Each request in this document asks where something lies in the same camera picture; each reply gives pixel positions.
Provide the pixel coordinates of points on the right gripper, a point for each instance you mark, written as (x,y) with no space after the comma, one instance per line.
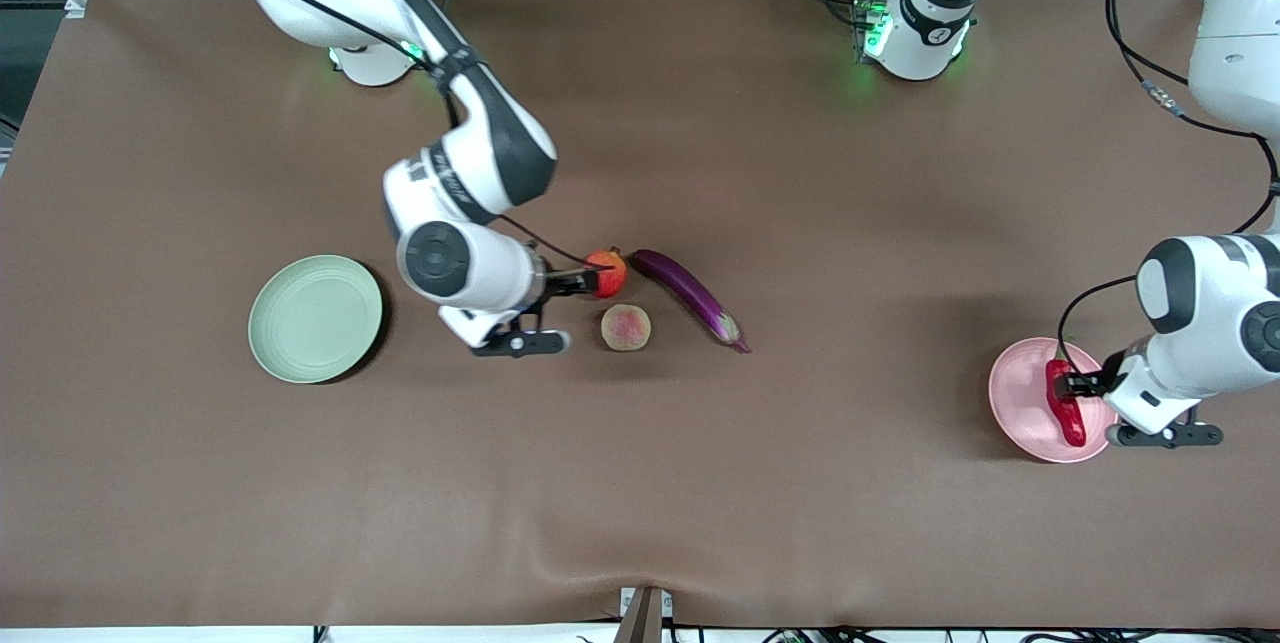
(562,281)

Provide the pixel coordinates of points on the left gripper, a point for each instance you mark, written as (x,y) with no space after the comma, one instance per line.
(1092,384)

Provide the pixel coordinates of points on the red pomegranate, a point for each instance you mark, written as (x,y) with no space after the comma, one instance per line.
(610,278)

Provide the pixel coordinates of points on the red chili pepper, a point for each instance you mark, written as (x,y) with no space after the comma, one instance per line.
(1070,423)

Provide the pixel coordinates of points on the pale pink peach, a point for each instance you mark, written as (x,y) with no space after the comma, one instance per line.
(626,328)

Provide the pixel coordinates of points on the purple eggplant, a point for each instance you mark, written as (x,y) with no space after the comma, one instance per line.
(685,293)

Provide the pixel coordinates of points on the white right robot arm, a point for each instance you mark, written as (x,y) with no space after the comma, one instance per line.
(470,268)

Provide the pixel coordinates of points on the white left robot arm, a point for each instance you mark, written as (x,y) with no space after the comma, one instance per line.
(1200,308)

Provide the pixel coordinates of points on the pink plate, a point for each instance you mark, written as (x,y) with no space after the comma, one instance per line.
(1020,403)

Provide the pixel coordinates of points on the brown table cloth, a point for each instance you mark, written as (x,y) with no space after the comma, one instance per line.
(700,473)

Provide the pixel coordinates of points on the green plate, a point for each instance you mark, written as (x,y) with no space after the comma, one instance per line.
(315,318)

